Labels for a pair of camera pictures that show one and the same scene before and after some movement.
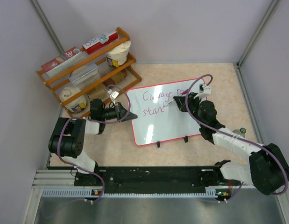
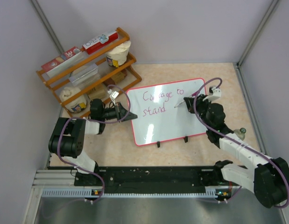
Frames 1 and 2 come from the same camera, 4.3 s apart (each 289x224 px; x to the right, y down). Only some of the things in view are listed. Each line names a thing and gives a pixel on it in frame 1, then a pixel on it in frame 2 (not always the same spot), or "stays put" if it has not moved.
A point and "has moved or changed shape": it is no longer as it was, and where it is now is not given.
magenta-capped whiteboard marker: x=172 y=99 has moved or changed shape
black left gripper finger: x=121 y=112 stays put
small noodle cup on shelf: x=77 y=105 stays put
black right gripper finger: x=180 y=101 to x=189 y=102
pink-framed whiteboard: x=156 y=123 stays put
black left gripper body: x=109 y=114 stays put
